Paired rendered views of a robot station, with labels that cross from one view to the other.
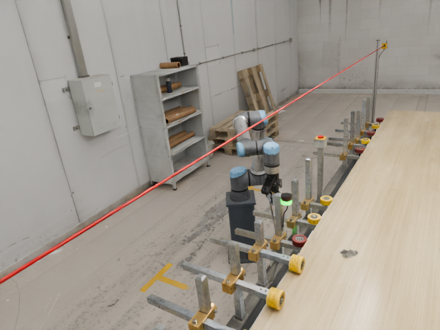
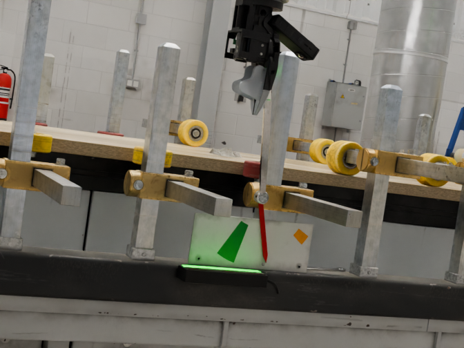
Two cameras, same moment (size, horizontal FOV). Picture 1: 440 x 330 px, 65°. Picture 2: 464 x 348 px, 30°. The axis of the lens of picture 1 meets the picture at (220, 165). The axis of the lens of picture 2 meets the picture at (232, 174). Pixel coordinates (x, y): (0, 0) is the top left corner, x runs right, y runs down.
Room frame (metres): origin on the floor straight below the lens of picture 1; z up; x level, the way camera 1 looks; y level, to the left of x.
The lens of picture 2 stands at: (3.22, 0.57, 0.97)
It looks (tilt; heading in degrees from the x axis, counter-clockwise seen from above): 3 degrees down; 213
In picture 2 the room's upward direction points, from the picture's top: 8 degrees clockwise
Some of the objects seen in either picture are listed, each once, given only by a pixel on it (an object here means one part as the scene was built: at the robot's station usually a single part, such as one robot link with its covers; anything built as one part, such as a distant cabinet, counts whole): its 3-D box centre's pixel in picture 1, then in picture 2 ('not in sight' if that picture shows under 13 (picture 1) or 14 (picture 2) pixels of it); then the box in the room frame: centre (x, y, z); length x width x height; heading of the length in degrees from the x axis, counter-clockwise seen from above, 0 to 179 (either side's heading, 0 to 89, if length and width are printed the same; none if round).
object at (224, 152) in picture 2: (349, 251); (226, 151); (1.43, -0.60, 0.91); 0.09 x 0.07 x 0.02; 82
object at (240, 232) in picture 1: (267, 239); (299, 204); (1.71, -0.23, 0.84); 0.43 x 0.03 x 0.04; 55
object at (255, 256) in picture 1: (258, 249); (389, 163); (1.48, -0.15, 0.95); 0.13 x 0.06 x 0.05; 145
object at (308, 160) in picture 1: (308, 190); (23, 125); (2.12, -0.59, 0.92); 0.03 x 0.03 x 0.48; 55
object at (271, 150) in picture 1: (271, 154); not in sight; (1.84, -0.30, 1.32); 0.10 x 0.09 x 0.12; 178
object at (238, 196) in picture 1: (239, 192); not in sight; (2.74, -0.15, 0.65); 0.19 x 0.19 x 0.10
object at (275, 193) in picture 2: (279, 239); (277, 197); (1.69, -0.29, 0.85); 0.13 x 0.06 x 0.05; 145
